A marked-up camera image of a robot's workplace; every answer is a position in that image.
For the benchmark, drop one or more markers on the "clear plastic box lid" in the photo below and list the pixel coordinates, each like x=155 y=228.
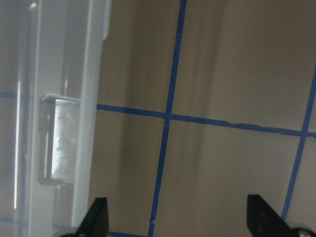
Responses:
x=50 y=54

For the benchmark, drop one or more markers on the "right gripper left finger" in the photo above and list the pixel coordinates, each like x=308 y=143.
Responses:
x=96 y=221

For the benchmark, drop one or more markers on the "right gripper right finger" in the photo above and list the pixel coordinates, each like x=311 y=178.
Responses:
x=263 y=221

